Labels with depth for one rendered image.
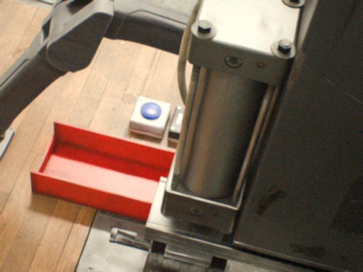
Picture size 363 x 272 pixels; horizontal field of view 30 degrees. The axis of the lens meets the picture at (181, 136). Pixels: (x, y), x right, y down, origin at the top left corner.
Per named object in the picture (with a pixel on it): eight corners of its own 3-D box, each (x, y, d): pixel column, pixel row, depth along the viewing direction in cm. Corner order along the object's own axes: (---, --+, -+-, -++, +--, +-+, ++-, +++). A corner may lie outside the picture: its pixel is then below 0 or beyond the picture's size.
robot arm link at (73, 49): (269, 24, 101) (72, -44, 91) (276, 67, 95) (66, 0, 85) (231, 76, 109) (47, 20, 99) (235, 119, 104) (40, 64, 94)
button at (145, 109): (142, 106, 131) (143, 99, 129) (162, 110, 130) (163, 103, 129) (137, 120, 128) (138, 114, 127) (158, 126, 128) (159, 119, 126)
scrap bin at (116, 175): (54, 140, 125) (54, 120, 120) (186, 174, 124) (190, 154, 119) (31, 192, 118) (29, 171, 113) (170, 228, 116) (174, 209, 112)
